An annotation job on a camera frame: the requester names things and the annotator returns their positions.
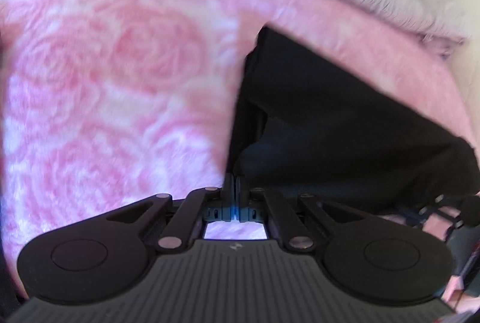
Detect black pants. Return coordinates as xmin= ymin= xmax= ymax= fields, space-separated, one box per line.
xmin=225 ymin=26 xmax=480 ymax=227

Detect pink floral blanket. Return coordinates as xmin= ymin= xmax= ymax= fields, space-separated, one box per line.
xmin=0 ymin=0 xmax=474 ymax=303

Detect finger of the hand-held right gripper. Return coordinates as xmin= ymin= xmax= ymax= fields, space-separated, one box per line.
xmin=419 ymin=195 xmax=480 ymax=234

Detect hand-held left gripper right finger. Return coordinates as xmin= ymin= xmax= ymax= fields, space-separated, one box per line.
xmin=234 ymin=175 xmax=362 ymax=253

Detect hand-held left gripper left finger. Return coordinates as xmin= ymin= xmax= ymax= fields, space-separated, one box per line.
xmin=107 ymin=173 xmax=235 ymax=253

